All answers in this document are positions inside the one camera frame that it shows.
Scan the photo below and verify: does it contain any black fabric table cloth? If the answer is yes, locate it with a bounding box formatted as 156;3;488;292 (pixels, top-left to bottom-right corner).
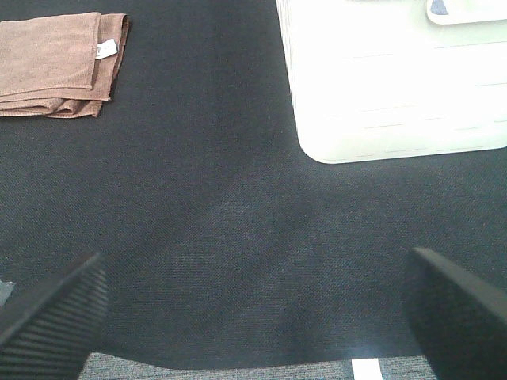
1;1;506;369

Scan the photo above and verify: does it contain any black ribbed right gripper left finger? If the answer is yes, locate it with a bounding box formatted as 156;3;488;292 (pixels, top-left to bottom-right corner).
1;253;109;379

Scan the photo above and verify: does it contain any white plastic storage box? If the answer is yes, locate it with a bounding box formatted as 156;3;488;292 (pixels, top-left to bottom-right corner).
276;1;506;164

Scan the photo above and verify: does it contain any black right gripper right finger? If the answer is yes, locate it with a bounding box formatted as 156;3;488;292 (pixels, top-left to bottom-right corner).
403;247;506;379

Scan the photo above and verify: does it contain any brown towel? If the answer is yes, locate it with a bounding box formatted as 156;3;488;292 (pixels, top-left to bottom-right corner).
1;12;129;119

